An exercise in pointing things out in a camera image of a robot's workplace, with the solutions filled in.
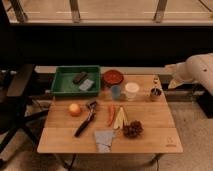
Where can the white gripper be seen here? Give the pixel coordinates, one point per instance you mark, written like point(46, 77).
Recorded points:
point(180, 74)

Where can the white plastic cup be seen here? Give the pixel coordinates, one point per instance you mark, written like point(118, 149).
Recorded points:
point(131, 90)

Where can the black office chair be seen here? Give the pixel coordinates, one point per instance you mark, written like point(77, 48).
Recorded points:
point(14, 105)

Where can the green plastic tray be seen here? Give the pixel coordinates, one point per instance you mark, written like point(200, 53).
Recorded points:
point(63, 86)

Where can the black rectangular block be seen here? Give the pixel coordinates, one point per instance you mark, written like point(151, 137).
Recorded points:
point(79, 77)

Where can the small metal cup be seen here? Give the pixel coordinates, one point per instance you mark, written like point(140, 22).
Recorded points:
point(155, 93)

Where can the orange carrot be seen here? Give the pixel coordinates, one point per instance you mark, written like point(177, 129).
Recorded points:
point(111, 114)

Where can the red bowl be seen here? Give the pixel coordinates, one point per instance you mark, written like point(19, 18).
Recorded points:
point(112, 77)

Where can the wooden folding table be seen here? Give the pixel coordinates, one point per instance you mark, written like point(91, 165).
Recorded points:
point(66, 115)

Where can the brown pine cone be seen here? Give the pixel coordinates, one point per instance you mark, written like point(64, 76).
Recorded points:
point(133, 130)

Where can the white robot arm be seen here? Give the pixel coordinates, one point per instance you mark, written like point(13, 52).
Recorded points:
point(197, 68)

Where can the grey sponge in tray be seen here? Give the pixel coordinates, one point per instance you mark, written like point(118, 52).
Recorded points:
point(86, 85)

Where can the black handled peeler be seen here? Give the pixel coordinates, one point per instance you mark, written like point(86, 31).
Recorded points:
point(91, 105)

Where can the blue plastic cup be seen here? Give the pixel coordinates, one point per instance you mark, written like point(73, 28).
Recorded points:
point(115, 92)

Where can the grey folded cloth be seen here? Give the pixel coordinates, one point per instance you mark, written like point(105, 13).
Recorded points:
point(104, 140)

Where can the orange round fruit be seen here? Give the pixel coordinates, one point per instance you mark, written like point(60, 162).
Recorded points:
point(74, 109)

